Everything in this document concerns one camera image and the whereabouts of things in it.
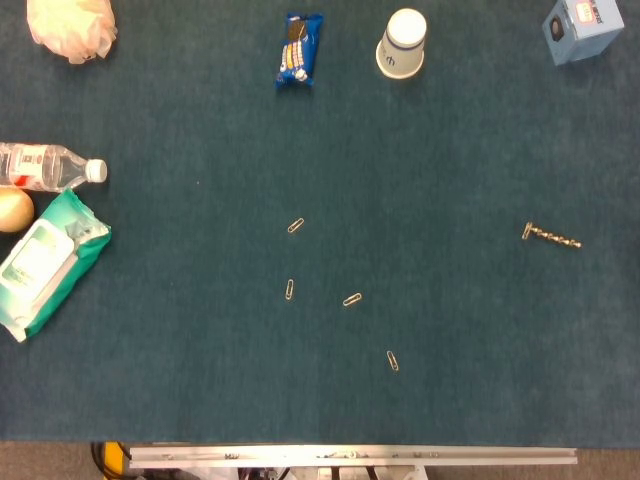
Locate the clear plastic water bottle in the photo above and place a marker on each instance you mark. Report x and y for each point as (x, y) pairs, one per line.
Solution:
(45, 167)

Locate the aluminium profile rail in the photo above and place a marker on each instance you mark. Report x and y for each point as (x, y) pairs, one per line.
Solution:
(350, 456)

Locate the light blue cardboard box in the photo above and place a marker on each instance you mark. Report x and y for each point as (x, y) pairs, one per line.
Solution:
(587, 35)

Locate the green wet wipes pack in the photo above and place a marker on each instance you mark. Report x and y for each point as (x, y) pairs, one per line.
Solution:
(47, 260)

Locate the crumpled white plastic bag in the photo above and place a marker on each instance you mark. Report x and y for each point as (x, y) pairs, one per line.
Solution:
(70, 27)

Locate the teal felt table cloth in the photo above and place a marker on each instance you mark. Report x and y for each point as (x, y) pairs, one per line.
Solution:
(320, 150)

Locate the white paper cup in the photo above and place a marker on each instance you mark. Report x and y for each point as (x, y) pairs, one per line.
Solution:
(402, 47)

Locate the blue cookie packet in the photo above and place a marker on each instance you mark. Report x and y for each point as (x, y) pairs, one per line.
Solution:
(299, 50)

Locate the yellow round onion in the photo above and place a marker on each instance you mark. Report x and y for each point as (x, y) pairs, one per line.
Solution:
(15, 210)

